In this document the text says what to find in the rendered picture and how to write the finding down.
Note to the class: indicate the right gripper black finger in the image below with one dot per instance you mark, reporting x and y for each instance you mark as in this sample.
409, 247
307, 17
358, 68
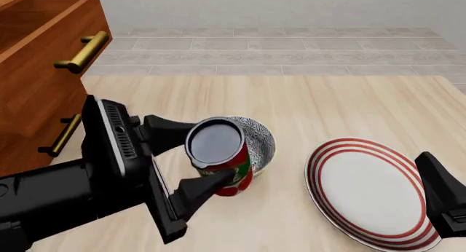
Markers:
442, 186

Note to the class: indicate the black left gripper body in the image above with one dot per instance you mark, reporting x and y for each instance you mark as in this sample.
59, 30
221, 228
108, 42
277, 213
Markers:
164, 208

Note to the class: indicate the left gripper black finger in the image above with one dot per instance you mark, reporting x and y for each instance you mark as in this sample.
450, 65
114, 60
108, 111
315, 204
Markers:
167, 134
200, 193

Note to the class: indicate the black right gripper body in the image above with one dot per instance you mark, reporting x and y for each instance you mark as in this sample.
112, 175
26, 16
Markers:
453, 227

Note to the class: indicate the red and green tin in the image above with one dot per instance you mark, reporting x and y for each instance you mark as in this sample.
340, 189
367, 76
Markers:
218, 148

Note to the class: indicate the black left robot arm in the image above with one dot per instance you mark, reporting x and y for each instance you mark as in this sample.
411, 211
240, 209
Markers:
47, 200

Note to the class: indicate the open wooden drawer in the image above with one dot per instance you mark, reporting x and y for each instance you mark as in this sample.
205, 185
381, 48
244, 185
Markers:
40, 80

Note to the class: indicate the closed wooden drawer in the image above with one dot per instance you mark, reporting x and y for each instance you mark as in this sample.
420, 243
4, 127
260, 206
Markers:
25, 162

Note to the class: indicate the white plate with red rings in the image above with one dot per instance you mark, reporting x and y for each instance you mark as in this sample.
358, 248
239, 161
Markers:
367, 192

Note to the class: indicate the black and white patterned bowl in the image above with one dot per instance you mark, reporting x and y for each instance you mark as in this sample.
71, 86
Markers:
260, 145

